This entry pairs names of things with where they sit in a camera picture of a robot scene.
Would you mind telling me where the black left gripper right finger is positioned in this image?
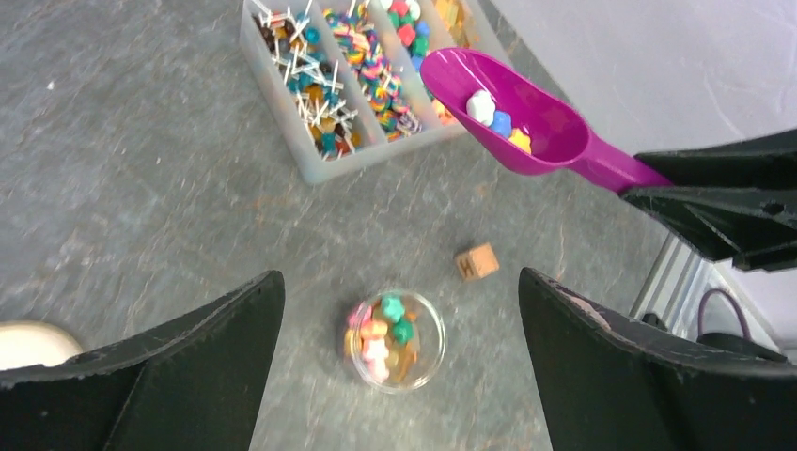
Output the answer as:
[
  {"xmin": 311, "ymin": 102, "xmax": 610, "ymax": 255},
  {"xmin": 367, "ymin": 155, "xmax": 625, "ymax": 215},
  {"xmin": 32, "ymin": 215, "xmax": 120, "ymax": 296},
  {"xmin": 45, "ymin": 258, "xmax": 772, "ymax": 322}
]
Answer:
[{"xmin": 518, "ymin": 268, "xmax": 796, "ymax": 450}]

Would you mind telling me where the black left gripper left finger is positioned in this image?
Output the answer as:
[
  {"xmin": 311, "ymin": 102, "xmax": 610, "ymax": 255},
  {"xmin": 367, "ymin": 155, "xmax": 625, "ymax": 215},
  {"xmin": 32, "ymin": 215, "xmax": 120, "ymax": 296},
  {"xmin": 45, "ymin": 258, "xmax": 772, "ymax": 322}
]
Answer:
[{"xmin": 1, "ymin": 271, "xmax": 286, "ymax": 450}]

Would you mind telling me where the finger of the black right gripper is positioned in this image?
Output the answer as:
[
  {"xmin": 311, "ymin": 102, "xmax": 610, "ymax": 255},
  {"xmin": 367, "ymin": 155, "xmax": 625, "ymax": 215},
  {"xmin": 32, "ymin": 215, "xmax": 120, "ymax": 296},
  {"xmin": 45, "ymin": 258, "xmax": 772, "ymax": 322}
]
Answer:
[
  {"xmin": 635, "ymin": 129, "xmax": 796, "ymax": 190},
  {"xmin": 620, "ymin": 187, "xmax": 796, "ymax": 272}
]

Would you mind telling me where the gold jar lid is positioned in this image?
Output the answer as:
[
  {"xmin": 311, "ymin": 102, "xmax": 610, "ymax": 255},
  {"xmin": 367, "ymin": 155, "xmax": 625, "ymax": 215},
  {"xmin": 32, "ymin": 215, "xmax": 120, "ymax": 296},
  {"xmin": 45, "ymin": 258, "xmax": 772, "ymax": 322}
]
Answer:
[{"xmin": 1, "ymin": 320, "xmax": 84, "ymax": 371}]

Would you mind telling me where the clear glass jar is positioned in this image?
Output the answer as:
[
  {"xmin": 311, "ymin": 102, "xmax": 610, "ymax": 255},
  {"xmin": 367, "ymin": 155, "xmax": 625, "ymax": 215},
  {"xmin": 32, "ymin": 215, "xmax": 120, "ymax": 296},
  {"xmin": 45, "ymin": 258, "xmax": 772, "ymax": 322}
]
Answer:
[{"xmin": 342, "ymin": 288, "xmax": 446, "ymax": 394}]

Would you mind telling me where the magenta plastic scoop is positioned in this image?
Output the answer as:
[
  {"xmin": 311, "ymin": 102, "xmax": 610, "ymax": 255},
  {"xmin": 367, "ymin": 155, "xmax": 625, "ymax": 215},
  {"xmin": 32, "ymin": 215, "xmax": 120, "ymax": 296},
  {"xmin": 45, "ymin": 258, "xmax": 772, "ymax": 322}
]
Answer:
[{"xmin": 420, "ymin": 47, "xmax": 670, "ymax": 194}]

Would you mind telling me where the clear compartment candy box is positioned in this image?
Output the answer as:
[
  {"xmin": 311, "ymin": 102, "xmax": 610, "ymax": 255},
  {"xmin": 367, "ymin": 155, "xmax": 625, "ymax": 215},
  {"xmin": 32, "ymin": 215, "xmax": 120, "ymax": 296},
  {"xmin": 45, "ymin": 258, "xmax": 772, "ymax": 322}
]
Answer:
[{"xmin": 240, "ymin": 1, "xmax": 508, "ymax": 184}]

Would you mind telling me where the wooden letter cube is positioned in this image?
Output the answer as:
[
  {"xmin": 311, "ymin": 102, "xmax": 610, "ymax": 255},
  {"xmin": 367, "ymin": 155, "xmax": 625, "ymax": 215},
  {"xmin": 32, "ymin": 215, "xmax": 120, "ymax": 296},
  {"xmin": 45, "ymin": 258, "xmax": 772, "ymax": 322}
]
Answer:
[{"xmin": 454, "ymin": 242, "xmax": 500, "ymax": 281}]

